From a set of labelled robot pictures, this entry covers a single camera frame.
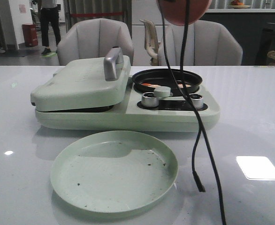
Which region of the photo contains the cooked shrimp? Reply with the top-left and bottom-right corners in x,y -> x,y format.
142,83 -> 159,88
177,83 -> 191,89

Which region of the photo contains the mint green breakfast maker lid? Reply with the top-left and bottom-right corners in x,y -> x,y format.
31,47 -> 131,112

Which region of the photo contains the pink bowl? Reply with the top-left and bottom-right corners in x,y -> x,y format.
156,0 -> 212,26

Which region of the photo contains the mint green breakfast maker base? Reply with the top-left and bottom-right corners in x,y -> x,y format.
35,70 -> 220,132

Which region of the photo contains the left silver control knob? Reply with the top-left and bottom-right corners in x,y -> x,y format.
141,92 -> 159,108

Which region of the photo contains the silver control knob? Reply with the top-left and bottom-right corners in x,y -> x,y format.
141,92 -> 159,108
189,94 -> 204,109

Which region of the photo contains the black round frying pan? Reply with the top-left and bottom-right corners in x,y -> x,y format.
132,68 -> 203,97

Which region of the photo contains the right silver control knob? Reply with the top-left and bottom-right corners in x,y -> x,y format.
189,94 -> 204,109

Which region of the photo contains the mint green plate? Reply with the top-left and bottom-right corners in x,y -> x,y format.
50,131 -> 178,214

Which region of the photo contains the beige plastic chair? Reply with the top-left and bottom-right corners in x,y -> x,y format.
140,19 -> 160,66

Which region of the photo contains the left grey upholstered chair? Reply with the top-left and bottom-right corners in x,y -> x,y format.
57,18 -> 134,66

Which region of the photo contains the grey upholstered chair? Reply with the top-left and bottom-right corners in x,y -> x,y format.
158,20 -> 243,66
57,18 -> 134,66

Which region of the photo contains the right grey upholstered chair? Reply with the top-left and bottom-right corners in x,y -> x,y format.
158,20 -> 243,66

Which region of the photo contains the white cabinet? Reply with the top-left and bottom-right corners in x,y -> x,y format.
131,0 -> 162,66

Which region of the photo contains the person in black trousers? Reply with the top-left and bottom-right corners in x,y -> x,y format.
38,0 -> 62,56

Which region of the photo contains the red bin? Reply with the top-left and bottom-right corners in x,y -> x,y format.
22,23 -> 38,47

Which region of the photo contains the dark grey counter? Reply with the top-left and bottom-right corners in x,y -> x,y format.
201,9 -> 275,66

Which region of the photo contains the fruit plate on counter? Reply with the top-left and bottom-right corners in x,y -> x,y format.
229,0 -> 251,9

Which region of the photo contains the black cable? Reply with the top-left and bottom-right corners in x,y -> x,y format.
157,0 -> 227,225
179,0 -> 206,193

